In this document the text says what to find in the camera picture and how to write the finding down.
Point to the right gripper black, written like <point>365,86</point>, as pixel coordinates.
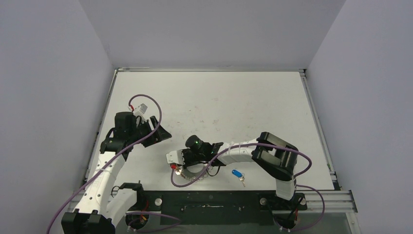
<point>184,158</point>

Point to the metal disc with key rings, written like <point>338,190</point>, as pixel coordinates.
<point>197,172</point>

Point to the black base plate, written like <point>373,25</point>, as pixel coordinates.
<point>221,207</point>

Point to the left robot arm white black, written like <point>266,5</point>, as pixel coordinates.
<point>95,213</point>

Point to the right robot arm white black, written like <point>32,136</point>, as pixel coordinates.
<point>274,155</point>

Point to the key with blue tag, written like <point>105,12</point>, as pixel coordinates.
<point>240,176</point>

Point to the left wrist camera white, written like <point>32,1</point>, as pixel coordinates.
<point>139,110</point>

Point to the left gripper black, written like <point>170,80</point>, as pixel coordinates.
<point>159,135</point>

